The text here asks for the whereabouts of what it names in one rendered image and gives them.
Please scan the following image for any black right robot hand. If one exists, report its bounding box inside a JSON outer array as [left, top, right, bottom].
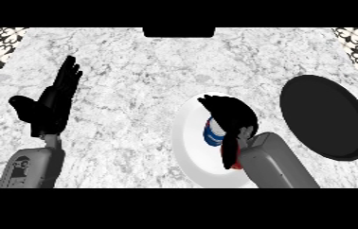
[[197, 94, 261, 170]]

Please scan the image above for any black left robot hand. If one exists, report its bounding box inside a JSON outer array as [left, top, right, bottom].
[[8, 55, 85, 138]]

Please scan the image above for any blue and red can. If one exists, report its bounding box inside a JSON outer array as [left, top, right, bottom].
[[202, 115, 243, 171]]

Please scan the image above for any white plate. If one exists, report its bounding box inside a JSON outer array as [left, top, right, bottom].
[[171, 92, 261, 189]]

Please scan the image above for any black pan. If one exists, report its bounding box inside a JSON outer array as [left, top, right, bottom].
[[279, 74, 358, 162]]

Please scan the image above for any black appliance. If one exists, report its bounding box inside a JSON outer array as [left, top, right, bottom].
[[141, 26, 218, 39]]

